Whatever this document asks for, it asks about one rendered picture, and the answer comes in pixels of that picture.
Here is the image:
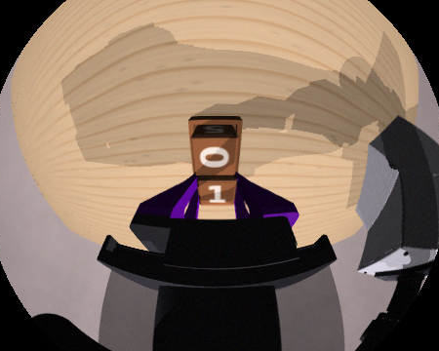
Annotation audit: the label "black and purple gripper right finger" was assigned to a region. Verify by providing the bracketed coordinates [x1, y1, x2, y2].
[234, 172, 299, 227]

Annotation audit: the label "brown number cube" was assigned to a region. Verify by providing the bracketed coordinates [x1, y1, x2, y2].
[190, 125, 238, 176]
[197, 173, 237, 206]

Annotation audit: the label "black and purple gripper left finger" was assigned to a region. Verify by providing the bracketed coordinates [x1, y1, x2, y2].
[136, 174, 199, 219]

